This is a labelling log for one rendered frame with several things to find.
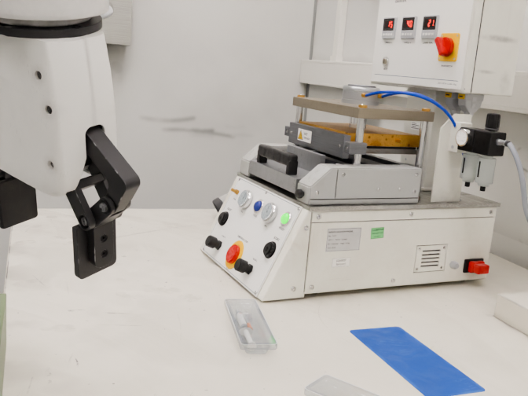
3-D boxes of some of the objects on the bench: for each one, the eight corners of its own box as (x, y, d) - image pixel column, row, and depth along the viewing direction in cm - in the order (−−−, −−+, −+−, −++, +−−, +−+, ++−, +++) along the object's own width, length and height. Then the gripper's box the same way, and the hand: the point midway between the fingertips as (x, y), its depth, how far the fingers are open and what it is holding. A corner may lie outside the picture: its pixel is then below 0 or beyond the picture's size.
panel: (202, 250, 146) (240, 176, 145) (257, 297, 119) (303, 207, 119) (195, 247, 145) (232, 173, 145) (248, 294, 118) (295, 203, 118)
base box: (392, 240, 170) (400, 176, 167) (496, 289, 137) (510, 210, 134) (199, 250, 147) (204, 175, 144) (269, 310, 114) (278, 216, 111)
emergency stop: (229, 261, 134) (237, 244, 134) (236, 267, 131) (245, 250, 131) (222, 258, 133) (231, 241, 133) (229, 265, 130) (239, 247, 130)
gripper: (184, 21, 37) (177, 273, 45) (12, -25, 47) (30, 190, 54) (76, 38, 32) (89, 320, 40) (-95, -19, 41) (-58, 219, 49)
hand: (54, 233), depth 47 cm, fingers open, 8 cm apart
